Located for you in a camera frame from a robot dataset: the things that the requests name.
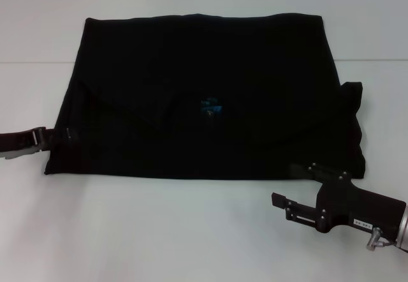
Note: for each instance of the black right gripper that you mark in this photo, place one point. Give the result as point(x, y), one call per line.
point(350, 202)

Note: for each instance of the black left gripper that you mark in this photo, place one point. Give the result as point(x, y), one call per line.
point(14, 141)

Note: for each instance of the black t-shirt with FREE print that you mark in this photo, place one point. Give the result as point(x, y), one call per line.
point(204, 87)

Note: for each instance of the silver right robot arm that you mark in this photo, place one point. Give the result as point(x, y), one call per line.
point(403, 231)

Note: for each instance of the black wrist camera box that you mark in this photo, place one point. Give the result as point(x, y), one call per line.
point(363, 224)

